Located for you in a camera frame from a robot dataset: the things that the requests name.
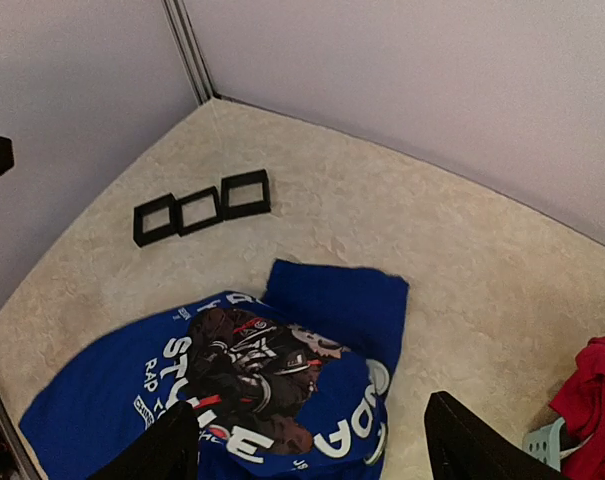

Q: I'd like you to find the left aluminium corner post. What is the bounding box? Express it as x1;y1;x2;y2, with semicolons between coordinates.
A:
162;0;218;105

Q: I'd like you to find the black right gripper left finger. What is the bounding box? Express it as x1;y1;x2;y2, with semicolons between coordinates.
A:
89;401;199;480

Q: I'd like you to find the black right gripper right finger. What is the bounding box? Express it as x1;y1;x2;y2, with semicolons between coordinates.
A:
424;391;564;480

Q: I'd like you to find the red garment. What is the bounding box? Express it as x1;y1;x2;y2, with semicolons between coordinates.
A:
550;337;605;479

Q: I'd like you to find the blue printed t-shirt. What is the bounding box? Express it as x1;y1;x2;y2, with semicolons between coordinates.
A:
19;260;409;479

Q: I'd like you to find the light blue perforated basket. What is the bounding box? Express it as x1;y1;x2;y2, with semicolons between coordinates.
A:
522;417;581;471

